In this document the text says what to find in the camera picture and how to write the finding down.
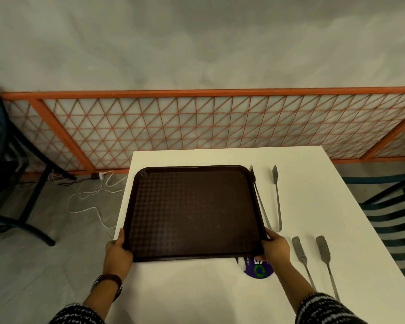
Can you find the person's right forearm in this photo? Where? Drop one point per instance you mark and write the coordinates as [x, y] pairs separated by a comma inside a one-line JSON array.
[[307, 300]]

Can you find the person's left hand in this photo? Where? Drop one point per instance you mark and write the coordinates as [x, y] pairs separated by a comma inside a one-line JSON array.
[[118, 259]]

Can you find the green slatted chair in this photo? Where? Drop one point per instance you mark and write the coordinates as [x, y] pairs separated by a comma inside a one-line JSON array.
[[368, 180]]

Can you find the long metal tongs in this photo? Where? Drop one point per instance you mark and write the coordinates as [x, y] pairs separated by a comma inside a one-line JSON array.
[[275, 173]]

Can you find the person's right hand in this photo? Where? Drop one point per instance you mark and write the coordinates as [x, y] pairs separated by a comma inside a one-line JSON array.
[[276, 251]]

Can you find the dark brown plastic tray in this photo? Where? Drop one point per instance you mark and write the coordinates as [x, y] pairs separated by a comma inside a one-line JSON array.
[[195, 212]]

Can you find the black slatted chair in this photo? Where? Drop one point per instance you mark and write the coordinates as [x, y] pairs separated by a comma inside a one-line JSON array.
[[3, 165]]

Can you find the orange mesh fence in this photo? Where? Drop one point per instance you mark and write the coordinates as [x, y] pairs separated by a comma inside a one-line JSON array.
[[222, 93]]

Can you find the person's left forearm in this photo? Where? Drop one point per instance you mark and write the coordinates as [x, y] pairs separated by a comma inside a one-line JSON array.
[[94, 307]]

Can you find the white power plug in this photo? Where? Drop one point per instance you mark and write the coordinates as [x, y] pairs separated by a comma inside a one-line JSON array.
[[99, 175]]

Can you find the round purple sticker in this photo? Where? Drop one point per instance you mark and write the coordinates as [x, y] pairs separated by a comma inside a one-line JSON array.
[[256, 271]]

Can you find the short metal tongs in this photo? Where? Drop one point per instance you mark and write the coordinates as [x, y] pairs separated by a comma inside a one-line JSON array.
[[298, 249]]

